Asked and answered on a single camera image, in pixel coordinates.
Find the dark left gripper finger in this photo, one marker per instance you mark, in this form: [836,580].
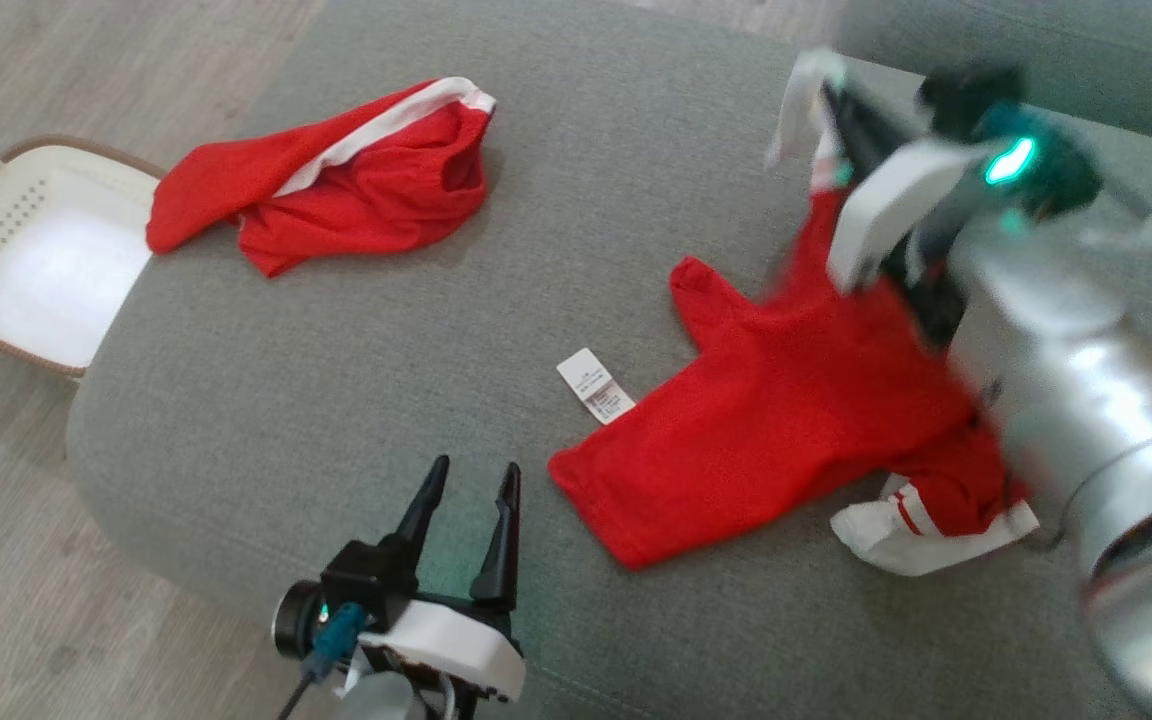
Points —
[503,550]
[424,520]

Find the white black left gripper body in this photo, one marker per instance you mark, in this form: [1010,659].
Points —
[456,640]

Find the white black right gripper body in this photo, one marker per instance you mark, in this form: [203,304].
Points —
[886,210]

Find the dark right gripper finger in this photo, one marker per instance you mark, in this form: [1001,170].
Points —
[886,128]
[861,140]

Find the red shirt white striped cuffs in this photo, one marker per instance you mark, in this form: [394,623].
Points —
[766,420]

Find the red shorts white side stripe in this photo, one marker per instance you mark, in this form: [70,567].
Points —
[366,190]

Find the large grey sofa seat cushion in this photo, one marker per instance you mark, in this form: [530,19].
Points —
[336,400]

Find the grey piped sofa cushion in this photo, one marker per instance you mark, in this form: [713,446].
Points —
[1036,50]

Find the white plastic laundry basket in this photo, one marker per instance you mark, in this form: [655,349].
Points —
[46,260]

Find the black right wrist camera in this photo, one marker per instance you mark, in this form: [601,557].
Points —
[971,95]

